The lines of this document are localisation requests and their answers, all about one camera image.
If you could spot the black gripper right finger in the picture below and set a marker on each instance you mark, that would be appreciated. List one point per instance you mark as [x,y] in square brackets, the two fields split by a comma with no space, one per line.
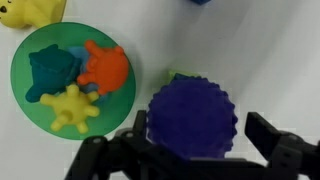
[290,156]

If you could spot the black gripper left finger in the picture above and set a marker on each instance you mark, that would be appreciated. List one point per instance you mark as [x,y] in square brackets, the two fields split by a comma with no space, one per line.
[126,156]

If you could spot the purple bumpy ball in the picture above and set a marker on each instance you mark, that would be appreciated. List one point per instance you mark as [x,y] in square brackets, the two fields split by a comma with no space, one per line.
[191,116]

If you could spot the green bowl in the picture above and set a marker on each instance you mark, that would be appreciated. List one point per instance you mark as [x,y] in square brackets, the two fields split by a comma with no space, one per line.
[113,106]

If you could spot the yellow-green cube block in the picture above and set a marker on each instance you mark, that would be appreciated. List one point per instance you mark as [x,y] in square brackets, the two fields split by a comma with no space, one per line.
[171,74]

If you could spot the blue cube block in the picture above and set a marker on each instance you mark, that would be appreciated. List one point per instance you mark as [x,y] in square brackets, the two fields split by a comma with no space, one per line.
[181,76]
[201,1]

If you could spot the yellow spiky toy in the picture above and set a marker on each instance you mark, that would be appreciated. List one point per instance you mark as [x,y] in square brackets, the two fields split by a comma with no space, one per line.
[71,106]

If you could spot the orange spiky toy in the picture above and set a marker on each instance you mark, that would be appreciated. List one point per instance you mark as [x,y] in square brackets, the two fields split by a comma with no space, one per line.
[108,68]

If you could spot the teal toy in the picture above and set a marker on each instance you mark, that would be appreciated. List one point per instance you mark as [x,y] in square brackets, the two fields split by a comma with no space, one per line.
[50,73]

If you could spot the light blue toy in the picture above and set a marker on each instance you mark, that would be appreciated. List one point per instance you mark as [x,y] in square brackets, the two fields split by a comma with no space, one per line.
[75,51]

